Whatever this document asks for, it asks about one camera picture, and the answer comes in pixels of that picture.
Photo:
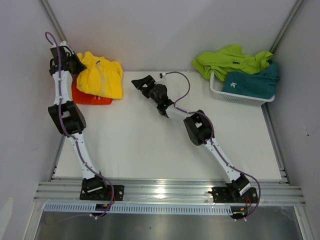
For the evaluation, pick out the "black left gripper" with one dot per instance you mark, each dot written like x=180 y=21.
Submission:
x=81 y=67

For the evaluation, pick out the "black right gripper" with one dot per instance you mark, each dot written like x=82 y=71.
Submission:
x=140 y=83

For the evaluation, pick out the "yellow shorts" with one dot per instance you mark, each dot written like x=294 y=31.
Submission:
x=101 y=77

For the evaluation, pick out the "orange shorts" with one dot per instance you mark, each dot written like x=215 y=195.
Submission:
x=82 y=98

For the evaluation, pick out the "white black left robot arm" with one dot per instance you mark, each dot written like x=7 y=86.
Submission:
x=70 y=122

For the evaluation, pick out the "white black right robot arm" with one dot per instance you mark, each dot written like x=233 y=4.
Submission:
x=200 y=131

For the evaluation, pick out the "lime green shorts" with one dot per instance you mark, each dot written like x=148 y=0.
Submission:
x=230 y=59

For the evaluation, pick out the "teal shorts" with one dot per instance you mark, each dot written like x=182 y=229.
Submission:
x=259 y=85

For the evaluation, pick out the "white plastic laundry basket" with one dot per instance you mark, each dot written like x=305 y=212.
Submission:
x=216 y=87

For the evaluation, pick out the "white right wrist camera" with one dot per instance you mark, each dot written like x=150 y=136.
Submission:
x=162 y=75

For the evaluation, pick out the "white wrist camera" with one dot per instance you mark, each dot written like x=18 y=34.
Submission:
x=162 y=75
x=64 y=44

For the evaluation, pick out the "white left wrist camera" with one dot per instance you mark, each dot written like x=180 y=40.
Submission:
x=64 y=44

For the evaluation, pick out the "left aluminium frame post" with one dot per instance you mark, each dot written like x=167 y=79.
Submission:
x=52 y=20

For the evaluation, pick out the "aluminium frame post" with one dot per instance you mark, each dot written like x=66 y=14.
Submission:
x=52 y=20
x=289 y=20

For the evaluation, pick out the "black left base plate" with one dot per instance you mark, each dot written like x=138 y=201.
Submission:
x=117 y=191

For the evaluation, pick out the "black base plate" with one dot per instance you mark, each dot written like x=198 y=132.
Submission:
x=117 y=191
x=222 y=195

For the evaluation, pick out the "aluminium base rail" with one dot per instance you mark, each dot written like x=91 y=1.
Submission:
x=164 y=191

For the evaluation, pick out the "white slotted cable duct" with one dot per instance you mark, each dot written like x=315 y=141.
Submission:
x=133 y=208

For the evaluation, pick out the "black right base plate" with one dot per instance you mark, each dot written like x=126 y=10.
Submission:
x=222 y=195

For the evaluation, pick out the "right aluminium frame post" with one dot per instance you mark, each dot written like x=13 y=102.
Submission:
x=289 y=20

